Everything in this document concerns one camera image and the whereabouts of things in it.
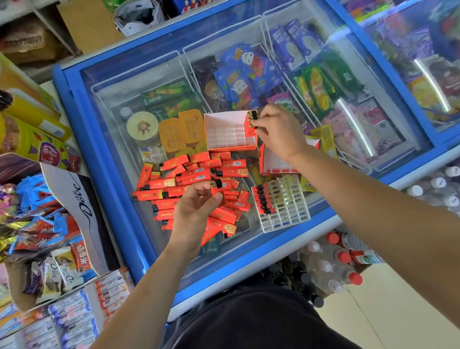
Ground brown ice cream packet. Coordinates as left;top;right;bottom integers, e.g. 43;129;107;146
191;57;228;115

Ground grey bag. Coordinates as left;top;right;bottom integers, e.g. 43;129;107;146
111;0;167;39

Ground person's right hand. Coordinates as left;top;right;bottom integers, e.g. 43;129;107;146
250;99;317;166

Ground purple ice cream packet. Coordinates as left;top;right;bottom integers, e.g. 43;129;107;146
285;16;326;65
269;22;306;73

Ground cluster of red-capped drink bottles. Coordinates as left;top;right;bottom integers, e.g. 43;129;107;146
262;225;390;314

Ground yellow ice cream packet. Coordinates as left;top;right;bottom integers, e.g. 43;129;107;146
311;123;339;162

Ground yellow bottle with black cap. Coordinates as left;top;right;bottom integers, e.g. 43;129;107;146
0;80;74;150

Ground pile of red lighters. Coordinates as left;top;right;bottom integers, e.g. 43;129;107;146
128;146;258;253

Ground brown wrapped packages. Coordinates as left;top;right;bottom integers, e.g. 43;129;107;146
0;15;65;70

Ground row of lighters in tray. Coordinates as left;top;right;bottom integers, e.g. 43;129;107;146
251;182;277;217

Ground open red white display box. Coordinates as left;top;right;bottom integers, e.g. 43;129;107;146
203;108;261;155

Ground heap of blue ice cream packets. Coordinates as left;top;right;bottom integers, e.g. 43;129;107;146
211;40;288;114

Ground round beige ice cream cup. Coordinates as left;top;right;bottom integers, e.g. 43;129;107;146
125;109;162;145

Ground red white box lid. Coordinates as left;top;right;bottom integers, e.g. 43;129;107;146
256;135;325;178

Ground brown white chocolate display box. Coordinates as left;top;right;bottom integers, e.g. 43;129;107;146
0;141;126;316

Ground pink ice cream packets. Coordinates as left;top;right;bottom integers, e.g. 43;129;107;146
320;94;407;167

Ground green yellow ice cream packets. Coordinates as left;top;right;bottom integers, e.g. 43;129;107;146
291;59;354;127

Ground rows of blue white packets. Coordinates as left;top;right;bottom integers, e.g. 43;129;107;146
0;266;143;349

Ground blue glass-top chest freezer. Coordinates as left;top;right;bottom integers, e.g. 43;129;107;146
44;0;460;332

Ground heap of assorted frozen packets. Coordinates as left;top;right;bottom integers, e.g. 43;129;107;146
342;0;460;135

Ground person's dark clothing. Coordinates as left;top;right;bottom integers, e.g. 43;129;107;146
138;266;375;349

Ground white wire freezer basket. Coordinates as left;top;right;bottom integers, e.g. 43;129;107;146
179;10;316;144
261;0;379;183
88;47;216;183

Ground person's left forearm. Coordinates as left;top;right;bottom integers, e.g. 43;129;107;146
40;233;220;349

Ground white plastic grid tray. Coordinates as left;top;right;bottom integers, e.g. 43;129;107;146
250;173;312;235

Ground pile of wrapped candies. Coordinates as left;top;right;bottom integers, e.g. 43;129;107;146
0;168;98;299

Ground yellow lollipop box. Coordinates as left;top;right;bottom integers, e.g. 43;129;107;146
0;106;84;181

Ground person's right forearm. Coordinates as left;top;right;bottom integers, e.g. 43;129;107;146
283;125;460;349

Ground yellow ice cream tub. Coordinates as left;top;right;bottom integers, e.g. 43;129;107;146
178;108;207;145
158;117;188;154

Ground person's left hand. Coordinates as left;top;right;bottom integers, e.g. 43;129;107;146
164;179;230;251

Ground brown cardboard sheet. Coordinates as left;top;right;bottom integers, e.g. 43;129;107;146
56;0;126;58

